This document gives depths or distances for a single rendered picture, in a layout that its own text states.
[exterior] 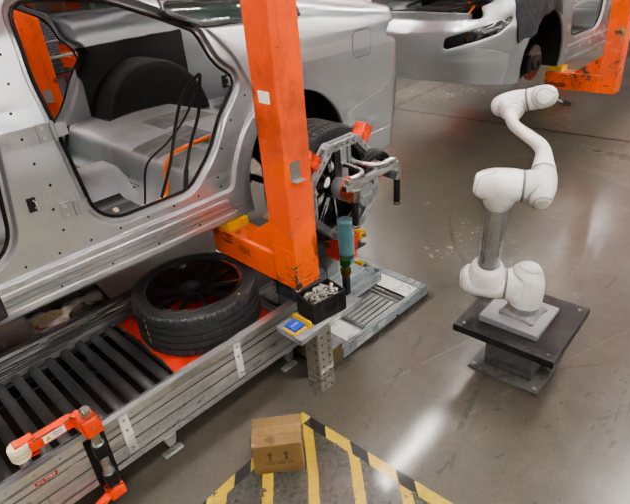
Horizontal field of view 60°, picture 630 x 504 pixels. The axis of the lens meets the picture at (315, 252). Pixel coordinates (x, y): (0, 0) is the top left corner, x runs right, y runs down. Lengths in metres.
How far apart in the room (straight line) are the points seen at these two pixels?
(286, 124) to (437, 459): 1.60
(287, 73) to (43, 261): 1.29
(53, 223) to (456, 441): 2.01
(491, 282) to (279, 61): 1.40
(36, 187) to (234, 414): 1.40
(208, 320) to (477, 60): 3.52
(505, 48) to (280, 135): 3.26
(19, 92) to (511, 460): 2.50
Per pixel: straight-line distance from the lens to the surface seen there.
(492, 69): 5.30
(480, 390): 2.94
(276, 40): 2.29
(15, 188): 2.44
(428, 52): 5.34
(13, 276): 2.54
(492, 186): 2.34
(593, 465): 2.75
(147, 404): 2.52
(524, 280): 2.75
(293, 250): 2.58
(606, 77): 6.09
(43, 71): 4.76
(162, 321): 2.74
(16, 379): 3.11
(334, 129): 2.91
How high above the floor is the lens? 2.03
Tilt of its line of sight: 30 degrees down
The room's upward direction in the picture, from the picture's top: 5 degrees counter-clockwise
